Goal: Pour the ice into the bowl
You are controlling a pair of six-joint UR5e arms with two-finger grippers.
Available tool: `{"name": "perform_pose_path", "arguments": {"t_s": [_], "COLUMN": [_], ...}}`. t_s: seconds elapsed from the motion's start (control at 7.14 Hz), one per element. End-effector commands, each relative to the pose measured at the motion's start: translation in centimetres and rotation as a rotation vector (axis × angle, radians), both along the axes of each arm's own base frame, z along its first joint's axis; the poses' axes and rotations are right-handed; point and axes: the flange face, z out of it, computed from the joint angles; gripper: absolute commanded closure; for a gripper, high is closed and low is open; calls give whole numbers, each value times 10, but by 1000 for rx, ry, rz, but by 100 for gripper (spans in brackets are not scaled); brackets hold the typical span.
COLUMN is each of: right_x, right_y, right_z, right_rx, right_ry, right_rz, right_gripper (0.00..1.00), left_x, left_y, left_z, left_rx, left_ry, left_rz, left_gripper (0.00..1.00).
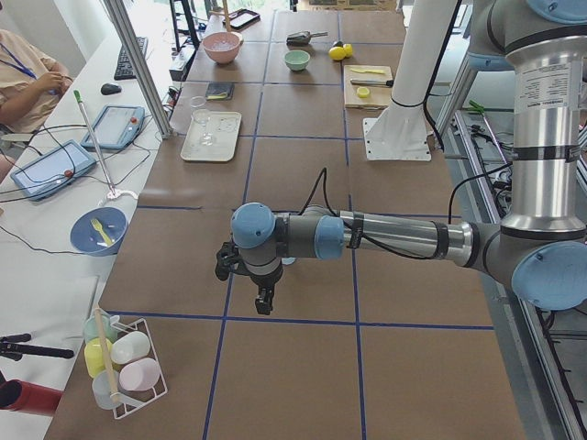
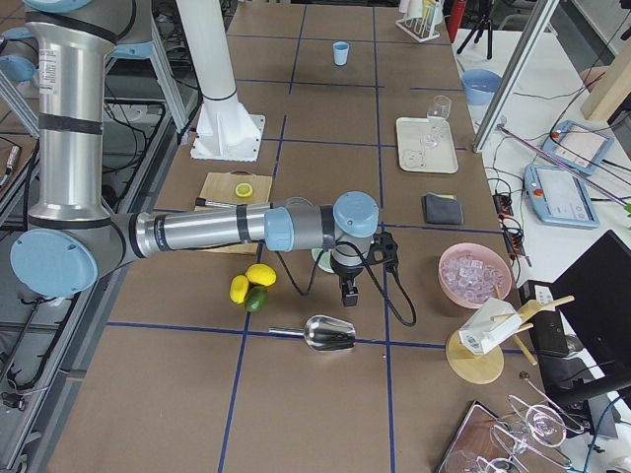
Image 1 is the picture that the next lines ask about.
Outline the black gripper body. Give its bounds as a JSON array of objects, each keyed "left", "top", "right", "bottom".
[{"left": 242, "top": 252, "right": 283, "bottom": 288}]

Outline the green ceramic bowl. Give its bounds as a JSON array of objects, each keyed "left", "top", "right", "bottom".
[{"left": 283, "top": 49, "right": 311, "bottom": 72}]

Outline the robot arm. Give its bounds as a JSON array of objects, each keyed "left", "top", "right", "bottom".
[{"left": 215, "top": 1, "right": 586, "bottom": 314}]

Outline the blue bowl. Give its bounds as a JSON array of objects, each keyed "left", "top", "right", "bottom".
[{"left": 70, "top": 206, "right": 127, "bottom": 257}]

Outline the pink bowl with ice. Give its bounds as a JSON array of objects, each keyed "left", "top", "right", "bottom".
[{"left": 202, "top": 32, "right": 241, "bottom": 64}]

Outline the metal ice scoop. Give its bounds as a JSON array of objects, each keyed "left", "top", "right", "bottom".
[{"left": 286, "top": 31, "right": 328, "bottom": 46}]

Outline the white cup in rack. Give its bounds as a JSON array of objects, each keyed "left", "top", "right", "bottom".
[{"left": 111, "top": 331, "right": 150, "bottom": 365}]

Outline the pink cup in rack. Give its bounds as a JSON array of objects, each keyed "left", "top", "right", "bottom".
[{"left": 119, "top": 357, "right": 161, "bottom": 391}]

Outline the cream bear tray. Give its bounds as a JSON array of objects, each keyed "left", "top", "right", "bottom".
[{"left": 180, "top": 111, "right": 242, "bottom": 162}]

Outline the clear wine glass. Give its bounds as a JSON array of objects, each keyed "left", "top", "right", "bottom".
[{"left": 192, "top": 108, "right": 216, "bottom": 146}]

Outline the green cup in rack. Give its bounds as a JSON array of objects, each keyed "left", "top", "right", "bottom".
[{"left": 83, "top": 310, "right": 120, "bottom": 344}]

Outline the translucent cup in rack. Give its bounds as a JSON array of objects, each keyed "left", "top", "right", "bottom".
[{"left": 92, "top": 370, "right": 121, "bottom": 410}]

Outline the yellow cup in rack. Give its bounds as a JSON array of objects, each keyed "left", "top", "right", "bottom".
[{"left": 83, "top": 337, "right": 105, "bottom": 379}]

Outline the yellow plastic fork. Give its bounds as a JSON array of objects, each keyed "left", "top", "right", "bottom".
[{"left": 90, "top": 218, "right": 114, "bottom": 248}]

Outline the small clear glass dish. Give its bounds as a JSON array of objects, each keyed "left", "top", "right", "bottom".
[{"left": 189, "top": 96, "right": 206, "bottom": 110}]

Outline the grey folded cloth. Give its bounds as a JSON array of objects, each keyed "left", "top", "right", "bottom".
[{"left": 205, "top": 82, "right": 235, "bottom": 101}]

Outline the white mounting column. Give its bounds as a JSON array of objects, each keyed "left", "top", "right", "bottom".
[{"left": 363, "top": 0, "right": 460, "bottom": 161}]

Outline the lemon half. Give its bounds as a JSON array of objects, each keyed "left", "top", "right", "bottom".
[{"left": 356, "top": 86, "right": 371, "bottom": 99}]

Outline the far blue tablet pendant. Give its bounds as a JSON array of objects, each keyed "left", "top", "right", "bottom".
[{"left": 93, "top": 104, "right": 145, "bottom": 151}]

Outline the blue tablet pendant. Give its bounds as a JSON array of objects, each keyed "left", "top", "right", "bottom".
[
  {"left": 93, "top": 104, "right": 145, "bottom": 151},
  {"left": 10, "top": 140, "right": 96, "bottom": 201}
]

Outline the wooden cutting board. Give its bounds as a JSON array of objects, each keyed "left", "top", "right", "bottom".
[{"left": 343, "top": 65, "right": 393, "bottom": 109}]

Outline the yellow plastic knife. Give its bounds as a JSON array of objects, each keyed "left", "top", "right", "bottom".
[{"left": 349, "top": 67, "right": 386, "bottom": 74}]

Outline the whole yellow lemon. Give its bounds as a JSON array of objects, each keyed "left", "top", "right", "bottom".
[{"left": 328, "top": 46, "right": 347, "bottom": 61}]

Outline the black computer mouse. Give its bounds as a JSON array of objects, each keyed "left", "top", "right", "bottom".
[{"left": 100, "top": 82, "right": 122, "bottom": 96}]

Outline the near blue tablet pendant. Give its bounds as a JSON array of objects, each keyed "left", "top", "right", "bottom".
[{"left": 10, "top": 140, "right": 96, "bottom": 201}]

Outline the black keyboard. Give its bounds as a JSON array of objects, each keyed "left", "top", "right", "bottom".
[{"left": 113, "top": 36, "right": 150, "bottom": 82}]

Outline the black tripod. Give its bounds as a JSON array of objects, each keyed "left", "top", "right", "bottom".
[{"left": 1, "top": 333, "right": 74, "bottom": 361}]

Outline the black tray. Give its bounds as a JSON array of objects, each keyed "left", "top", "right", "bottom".
[{"left": 227, "top": 8, "right": 260, "bottom": 31}]

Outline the red cylinder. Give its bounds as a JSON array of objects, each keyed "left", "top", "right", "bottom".
[{"left": 1, "top": 379, "right": 62, "bottom": 416}]

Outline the metal rod green tip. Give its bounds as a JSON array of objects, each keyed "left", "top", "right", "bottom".
[{"left": 73, "top": 90, "right": 138, "bottom": 207}]

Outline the wooden paper towel stand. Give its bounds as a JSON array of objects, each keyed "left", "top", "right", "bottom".
[{"left": 222, "top": 0, "right": 232, "bottom": 32}]

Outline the seated person beige shirt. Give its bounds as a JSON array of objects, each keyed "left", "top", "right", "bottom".
[{"left": 1, "top": 29, "right": 73, "bottom": 133}]

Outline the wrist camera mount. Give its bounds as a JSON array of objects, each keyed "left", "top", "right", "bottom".
[{"left": 215, "top": 241, "right": 249, "bottom": 281}]

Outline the white wire cup rack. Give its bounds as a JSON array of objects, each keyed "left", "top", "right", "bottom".
[{"left": 106, "top": 318, "right": 168, "bottom": 420}]

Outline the wooden rack handle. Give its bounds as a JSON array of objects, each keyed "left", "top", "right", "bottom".
[{"left": 94, "top": 307, "right": 121, "bottom": 403}]

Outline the metal handled knife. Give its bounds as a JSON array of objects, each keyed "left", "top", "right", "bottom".
[{"left": 349, "top": 79, "right": 394, "bottom": 88}]

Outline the aluminium frame post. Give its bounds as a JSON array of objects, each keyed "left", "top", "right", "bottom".
[{"left": 104, "top": 0, "right": 173, "bottom": 139}]

